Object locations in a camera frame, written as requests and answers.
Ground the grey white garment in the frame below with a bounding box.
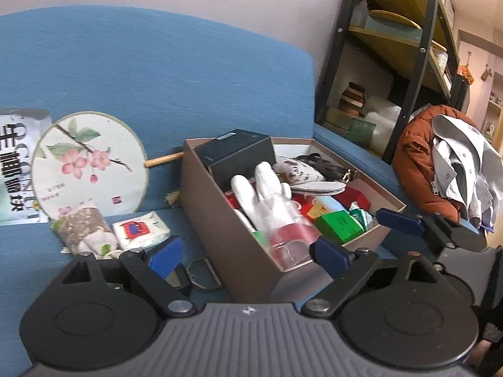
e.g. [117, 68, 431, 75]
[431, 115, 502, 231]

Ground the black metal shelf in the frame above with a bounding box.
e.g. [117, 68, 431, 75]
[315, 0, 465, 163]

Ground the green coconut snack bag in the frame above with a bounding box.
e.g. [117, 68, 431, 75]
[1, 109, 52, 226]

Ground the white glove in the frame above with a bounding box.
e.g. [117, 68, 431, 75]
[230, 162, 297, 234]

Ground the green small box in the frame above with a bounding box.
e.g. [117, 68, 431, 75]
[315, 211, 364, 245]

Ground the white tissue packet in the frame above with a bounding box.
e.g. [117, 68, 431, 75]
[113, 212, 171, 250]

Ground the blue sofa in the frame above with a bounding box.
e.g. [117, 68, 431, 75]
[0, 4, 492, 374]

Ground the brown cardboard box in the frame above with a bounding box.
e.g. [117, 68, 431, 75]
[181, 137, 406, 303]

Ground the black digital scale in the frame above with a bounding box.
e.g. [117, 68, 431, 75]
[165, 264, 193, 297]

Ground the orange brown jacket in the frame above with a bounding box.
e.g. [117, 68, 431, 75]
[393, 105, 476, 222]

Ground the herb tea packet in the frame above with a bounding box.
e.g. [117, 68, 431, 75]
[51, 201, 119, 259]

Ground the clear plastic cup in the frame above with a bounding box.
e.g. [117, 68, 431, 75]
[254, 196, 321, 271]

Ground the small black box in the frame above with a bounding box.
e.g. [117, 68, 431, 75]
[195, 129, 276, 192]

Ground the round floral hand fan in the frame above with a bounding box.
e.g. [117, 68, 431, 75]
[31, 111, 183, 220]

